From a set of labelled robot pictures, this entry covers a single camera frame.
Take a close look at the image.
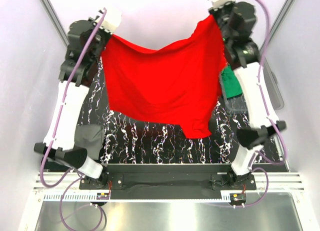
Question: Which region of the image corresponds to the red t shirt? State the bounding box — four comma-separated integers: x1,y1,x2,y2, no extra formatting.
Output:
101,15,227,139

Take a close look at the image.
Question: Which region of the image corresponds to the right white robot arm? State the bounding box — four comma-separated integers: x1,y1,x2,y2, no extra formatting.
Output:
208,0,287,190

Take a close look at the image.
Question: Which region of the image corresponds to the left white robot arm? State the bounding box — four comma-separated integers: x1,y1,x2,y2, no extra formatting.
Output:
34,16,114,189

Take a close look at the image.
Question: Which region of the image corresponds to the grey folded t shirt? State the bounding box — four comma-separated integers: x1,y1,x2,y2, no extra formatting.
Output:
73,124,105,163

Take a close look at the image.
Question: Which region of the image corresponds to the green t shirt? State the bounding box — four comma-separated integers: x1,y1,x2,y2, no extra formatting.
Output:
221,65,243,99

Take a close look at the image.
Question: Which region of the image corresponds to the clear plastic bin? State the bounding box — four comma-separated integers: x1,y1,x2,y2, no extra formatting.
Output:
219,61,285,116

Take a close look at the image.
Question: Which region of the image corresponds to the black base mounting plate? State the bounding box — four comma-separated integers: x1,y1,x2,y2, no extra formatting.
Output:
81,164,254,190

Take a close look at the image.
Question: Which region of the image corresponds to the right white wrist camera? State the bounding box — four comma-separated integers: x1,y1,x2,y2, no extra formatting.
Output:
210,0,236,10

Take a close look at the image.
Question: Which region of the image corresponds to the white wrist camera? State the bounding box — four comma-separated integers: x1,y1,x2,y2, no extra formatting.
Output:
95,8,122,34
210,0,236,10

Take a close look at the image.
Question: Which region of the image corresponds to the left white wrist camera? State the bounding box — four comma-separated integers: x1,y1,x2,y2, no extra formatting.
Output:
95,8,122,34

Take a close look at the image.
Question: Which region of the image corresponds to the aluminium frame rail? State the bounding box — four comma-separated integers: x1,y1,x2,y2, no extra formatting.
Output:
34,172,304,203

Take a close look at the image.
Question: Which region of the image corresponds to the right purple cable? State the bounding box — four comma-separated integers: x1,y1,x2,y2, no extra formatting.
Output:
208,0,288,208

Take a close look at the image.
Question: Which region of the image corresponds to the purple cable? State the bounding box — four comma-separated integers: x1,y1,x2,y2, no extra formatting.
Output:
208,0,288,208
39,7,108,229

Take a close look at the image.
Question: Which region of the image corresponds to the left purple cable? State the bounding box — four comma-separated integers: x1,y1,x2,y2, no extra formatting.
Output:
39,7,108,229

